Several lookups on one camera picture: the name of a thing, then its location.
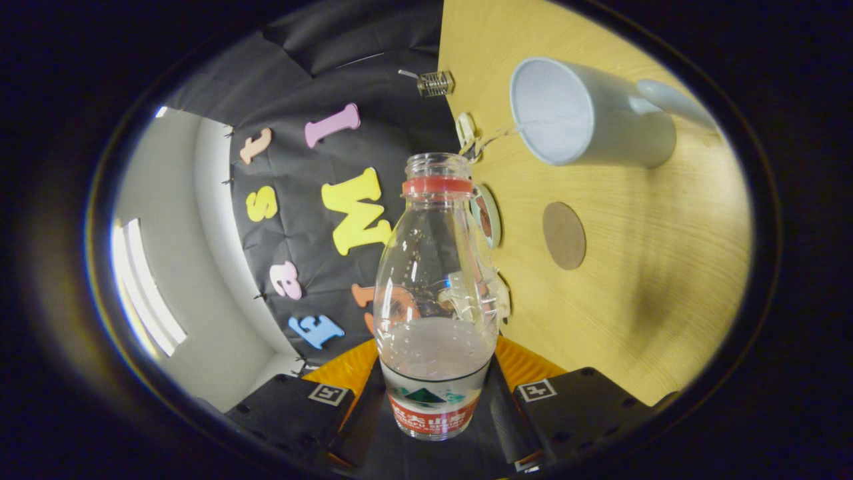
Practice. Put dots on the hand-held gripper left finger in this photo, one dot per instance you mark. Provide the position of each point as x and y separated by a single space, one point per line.
360 420

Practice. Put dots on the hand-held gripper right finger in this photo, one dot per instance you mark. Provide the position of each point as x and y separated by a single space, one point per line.
510 420

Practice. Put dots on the clear plastic bottle red label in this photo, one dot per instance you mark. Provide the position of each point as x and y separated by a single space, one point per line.
436 346

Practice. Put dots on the round brown coaster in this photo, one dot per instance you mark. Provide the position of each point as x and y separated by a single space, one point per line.
564 236

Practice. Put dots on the white toaster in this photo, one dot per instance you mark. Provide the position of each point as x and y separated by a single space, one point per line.
504 300

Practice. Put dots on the pale green plate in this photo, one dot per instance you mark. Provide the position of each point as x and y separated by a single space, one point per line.
496 226

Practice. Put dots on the wooden table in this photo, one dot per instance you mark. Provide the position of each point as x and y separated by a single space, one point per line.
653 266

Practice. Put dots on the long ceiling light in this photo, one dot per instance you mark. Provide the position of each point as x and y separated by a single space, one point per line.
150 293

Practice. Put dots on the black backdrop cloth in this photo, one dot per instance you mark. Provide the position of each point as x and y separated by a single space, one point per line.
300 166

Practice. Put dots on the small divided condiment dish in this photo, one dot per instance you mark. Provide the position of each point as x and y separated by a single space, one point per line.
465 130

